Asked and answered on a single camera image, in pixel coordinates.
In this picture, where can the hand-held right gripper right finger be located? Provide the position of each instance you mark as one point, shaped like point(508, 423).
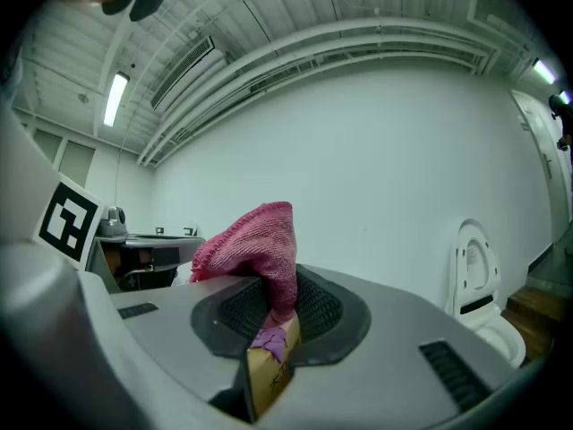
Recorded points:
point(380, 352)

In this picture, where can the pink cloth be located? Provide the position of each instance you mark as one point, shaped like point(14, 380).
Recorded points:
point(264, 249)

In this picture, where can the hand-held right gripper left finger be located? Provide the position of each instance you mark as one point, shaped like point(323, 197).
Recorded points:
point(170, 320)

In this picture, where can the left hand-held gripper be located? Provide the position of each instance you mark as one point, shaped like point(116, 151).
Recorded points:
point(67, 222)

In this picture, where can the ceiling tube light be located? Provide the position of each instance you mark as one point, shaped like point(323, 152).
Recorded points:
point(116, 100)
point(567, 97)
point(544, 71)

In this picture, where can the white toilet with green label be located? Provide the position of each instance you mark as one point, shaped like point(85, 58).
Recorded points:
point(501, 338)

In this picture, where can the white door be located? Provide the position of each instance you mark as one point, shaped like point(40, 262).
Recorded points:
point(541, 159)

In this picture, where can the ceiling air conditioner vent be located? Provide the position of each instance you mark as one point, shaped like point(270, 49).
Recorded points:
point(183, 72)

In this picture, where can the wooden platform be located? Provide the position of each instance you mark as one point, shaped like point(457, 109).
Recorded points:
point(532, 312)

